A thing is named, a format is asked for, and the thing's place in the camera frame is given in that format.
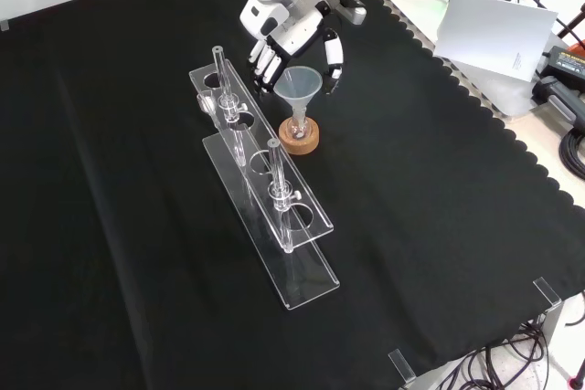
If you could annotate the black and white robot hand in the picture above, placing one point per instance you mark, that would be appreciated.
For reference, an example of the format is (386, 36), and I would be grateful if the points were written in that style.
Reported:
(297, 34)

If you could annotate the glass round-bottom flask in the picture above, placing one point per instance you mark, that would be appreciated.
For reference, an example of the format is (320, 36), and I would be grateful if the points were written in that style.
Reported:
(299, 130)

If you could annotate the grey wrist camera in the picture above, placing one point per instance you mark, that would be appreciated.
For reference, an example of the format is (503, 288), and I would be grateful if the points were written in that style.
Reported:
(353, 8)

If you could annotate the black cloth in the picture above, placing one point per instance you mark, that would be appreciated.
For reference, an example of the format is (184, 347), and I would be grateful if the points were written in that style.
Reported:
(411, 180)

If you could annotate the glass weighing funnel with powder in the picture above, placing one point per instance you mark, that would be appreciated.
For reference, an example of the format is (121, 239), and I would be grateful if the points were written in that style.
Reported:
(206, 104)

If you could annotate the clear acrylic funnel stand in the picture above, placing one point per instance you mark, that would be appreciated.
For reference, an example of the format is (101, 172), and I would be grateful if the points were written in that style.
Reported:
(320, 225)

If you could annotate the pale board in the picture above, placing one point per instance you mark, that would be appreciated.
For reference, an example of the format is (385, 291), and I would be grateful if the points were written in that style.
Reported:
(493, 34)

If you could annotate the black power adapter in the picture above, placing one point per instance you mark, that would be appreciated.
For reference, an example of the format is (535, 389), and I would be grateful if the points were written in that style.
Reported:
(569, 63)

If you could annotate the metal bench leg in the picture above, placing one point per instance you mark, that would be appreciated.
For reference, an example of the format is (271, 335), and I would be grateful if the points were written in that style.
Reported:
(552, 330)

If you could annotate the black clamp tool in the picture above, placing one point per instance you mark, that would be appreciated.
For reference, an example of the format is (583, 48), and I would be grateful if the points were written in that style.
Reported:
(555, 93)

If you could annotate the translucent plastic funnel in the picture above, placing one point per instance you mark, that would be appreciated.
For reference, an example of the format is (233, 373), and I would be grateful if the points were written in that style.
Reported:
(297, 84)

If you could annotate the clear cloth clip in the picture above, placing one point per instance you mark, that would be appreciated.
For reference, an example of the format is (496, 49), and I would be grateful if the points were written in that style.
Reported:
(547, 291)
(401, 365)
(4, 25)

